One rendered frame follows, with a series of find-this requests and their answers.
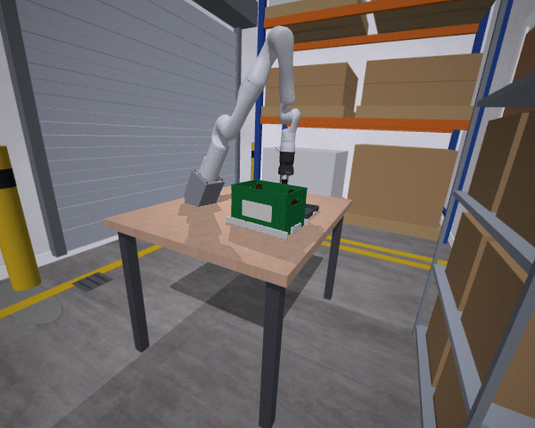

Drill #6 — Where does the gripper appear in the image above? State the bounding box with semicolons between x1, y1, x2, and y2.
276;141;295;185

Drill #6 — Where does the green plastic crate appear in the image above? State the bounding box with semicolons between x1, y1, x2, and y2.
231;179;308;235

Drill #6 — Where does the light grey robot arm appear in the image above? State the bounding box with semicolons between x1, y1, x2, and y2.
199;26;300;181

